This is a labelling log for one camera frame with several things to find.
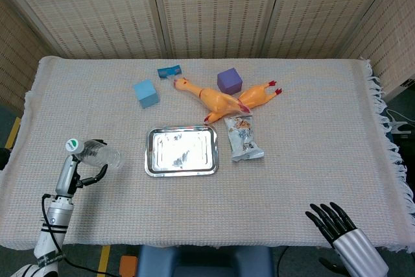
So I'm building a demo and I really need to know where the blue padded seat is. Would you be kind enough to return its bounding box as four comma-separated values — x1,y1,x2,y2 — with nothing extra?
136,244,280,277

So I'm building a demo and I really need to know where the white plug with cable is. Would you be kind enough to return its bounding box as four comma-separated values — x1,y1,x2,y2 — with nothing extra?
385,109,414,136

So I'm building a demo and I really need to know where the orange flat floor block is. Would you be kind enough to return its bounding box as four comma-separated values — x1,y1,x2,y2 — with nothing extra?
119,255,139,277

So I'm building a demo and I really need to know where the light blue foam cube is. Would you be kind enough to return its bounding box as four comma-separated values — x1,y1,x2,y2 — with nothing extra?
132,78,161,110

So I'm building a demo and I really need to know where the silver metal tray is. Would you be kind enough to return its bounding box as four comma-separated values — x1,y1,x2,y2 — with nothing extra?
144,124,220,178

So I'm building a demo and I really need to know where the bamboo folding screen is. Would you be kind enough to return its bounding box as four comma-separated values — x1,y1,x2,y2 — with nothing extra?
0,0,415,119

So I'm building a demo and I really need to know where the transparent plastic water bottle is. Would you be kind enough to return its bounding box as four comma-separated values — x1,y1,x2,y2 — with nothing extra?
64,138,125,171

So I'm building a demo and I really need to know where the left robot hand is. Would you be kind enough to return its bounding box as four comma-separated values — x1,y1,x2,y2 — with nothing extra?
54,139,109,199

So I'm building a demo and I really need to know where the yellow rubber chicken toy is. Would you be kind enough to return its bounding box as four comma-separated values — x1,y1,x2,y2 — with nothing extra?
172,77,283,125

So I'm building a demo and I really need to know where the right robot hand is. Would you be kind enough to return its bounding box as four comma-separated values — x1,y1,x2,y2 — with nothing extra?
304,201,390,277

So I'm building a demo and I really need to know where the white woven tablecloth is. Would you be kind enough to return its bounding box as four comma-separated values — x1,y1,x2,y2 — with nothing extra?
0,55,415,253

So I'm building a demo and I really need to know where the purple foam cube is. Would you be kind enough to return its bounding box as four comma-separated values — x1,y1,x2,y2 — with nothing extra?
217,67,244,94

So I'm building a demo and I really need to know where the silver blue snack packet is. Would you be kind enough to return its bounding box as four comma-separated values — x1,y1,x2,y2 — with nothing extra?
224,115,265,163

